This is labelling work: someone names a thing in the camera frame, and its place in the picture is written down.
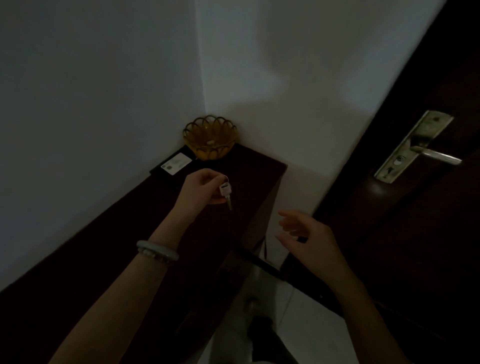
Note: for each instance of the person's right hand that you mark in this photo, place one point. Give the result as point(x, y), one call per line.
point(320, 247)

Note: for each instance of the person's left hand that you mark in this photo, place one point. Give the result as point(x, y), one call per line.
point(198, 189)

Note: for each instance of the person's right middle finger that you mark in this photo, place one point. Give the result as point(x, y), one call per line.
point(294, 229)

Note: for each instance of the person's left fingers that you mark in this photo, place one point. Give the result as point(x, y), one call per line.
point(215, 180)

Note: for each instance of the person's right thumb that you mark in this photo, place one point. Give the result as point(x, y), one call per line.
point(290, 242)

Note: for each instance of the white-headed key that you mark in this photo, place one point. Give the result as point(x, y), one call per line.
point(226, 193)

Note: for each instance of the person's left forearm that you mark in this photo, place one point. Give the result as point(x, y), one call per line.
point(123, 300)

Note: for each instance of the person's right forearm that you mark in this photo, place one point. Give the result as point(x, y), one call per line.
point(365, 322)

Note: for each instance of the amber glass bowl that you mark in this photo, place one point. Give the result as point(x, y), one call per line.
point(210, 138)

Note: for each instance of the black box with white label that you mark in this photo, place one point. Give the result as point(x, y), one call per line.
point(173, 164)

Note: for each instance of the dark wooden cabinet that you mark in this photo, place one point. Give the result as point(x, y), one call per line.
point(150, 258)

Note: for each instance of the dark wooden door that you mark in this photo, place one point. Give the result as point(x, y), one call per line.
point(405, 210)

